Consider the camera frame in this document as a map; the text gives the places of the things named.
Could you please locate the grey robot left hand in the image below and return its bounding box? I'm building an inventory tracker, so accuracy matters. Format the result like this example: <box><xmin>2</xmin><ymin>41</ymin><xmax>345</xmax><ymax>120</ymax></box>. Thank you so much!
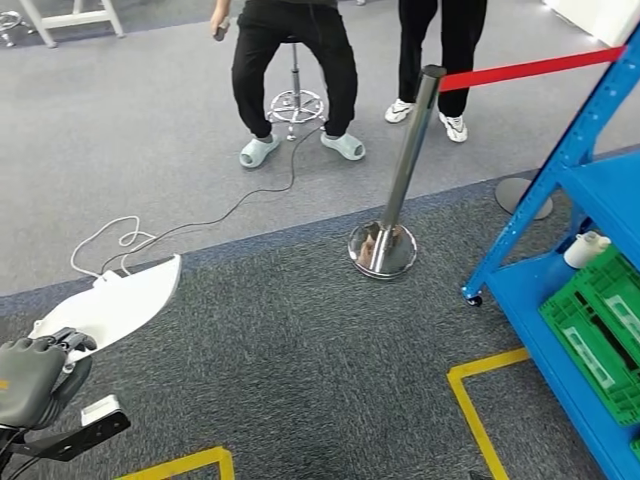
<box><xmin>0</xmin><ymin>329</ymin><xmax>98</xmax><ymax>431</ymax></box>

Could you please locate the white curved plastic panel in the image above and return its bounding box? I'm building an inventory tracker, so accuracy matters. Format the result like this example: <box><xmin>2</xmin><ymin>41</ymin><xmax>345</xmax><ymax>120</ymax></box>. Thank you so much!
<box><xmin>29</xmin><ymin>254</ymin><xmax>183</xmax><ymax>364</ymax></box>

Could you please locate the white jug-shaped part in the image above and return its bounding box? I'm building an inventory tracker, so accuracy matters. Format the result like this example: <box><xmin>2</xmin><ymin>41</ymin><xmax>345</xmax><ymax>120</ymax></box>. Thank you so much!
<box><xmin>564</xmin><ymin>230</ymin><xmax>613</xmax><ymax>270</ymax></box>

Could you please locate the blue metal shelf rack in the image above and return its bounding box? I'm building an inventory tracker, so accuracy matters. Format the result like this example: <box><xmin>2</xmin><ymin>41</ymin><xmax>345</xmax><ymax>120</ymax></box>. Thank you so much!
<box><xmin>460</xmin><ymin>23</ymin><xmax>640</xmax><ymax>480</ymax></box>

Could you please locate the yellow floor tape outline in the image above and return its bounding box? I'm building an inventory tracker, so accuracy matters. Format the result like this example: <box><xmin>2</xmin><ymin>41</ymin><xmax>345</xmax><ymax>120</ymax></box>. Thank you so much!
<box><xmin>446</xmin><ymin>346</ymin><xmax>531</xmax><ymax>480</ymax></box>
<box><xmin>113</xmin><ymin>445</ymin><xmax>236</xmax><ymax>480</ymax></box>

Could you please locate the person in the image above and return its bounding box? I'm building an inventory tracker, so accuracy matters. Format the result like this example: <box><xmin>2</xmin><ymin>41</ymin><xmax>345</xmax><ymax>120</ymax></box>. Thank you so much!
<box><xmin>210</xmin><ymin>0</ymin><xmax>367</xmax><ymax>170</ymax></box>
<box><xmin>383</xmin><ymin>0</ymin><xmax>488</xmax><ymax>144</ymax></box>

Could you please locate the black stool chrome base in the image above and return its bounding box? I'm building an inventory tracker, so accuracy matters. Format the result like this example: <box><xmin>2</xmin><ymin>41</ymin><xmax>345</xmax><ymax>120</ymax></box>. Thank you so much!
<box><xmin>266</xmin><ymin>36</ymin><xmax>326</xmax><ymax>142</ymax></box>

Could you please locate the red barrier belt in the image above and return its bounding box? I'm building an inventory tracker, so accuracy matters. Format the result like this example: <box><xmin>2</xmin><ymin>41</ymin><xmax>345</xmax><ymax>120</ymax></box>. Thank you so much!
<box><xmin>438</xmin><ymin>44</ymin><xmax>629</xmax><ymax>94</ymax></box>

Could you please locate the white board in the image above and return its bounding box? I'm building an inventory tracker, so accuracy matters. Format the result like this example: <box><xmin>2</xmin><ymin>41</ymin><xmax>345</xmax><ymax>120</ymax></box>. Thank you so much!
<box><xmin>542</xmin><ymin>0</ymin><xmax>640</xmax><ymax>49</ymax></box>

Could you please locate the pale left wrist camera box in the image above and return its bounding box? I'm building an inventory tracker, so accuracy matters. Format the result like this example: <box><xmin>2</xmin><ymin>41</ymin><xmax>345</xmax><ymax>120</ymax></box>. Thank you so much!
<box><xmin>81</xmin><ymin>395</ymin><xmax>122</xmax><ymax>428</ymax></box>

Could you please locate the white floor cable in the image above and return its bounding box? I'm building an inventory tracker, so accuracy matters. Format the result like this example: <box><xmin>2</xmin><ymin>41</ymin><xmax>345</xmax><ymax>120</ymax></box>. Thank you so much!
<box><xmin>69</xmin><ymin>215</ymin><xmax>158</xmax><ymax>280</ymax></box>

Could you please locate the black floor cable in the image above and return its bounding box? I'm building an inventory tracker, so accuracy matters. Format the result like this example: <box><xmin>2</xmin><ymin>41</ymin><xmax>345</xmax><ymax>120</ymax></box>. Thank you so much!
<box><xmin>99</xmin><ymin>124</ymin><xmax>326</xmax><ymax>275</ymax></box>

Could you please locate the white table frame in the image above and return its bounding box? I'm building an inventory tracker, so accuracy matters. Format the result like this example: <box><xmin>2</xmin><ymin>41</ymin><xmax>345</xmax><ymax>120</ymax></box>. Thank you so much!
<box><xmin>17</xmin><ymin>0</ymin><xmax>126</xmax><ymax>50</ymax></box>

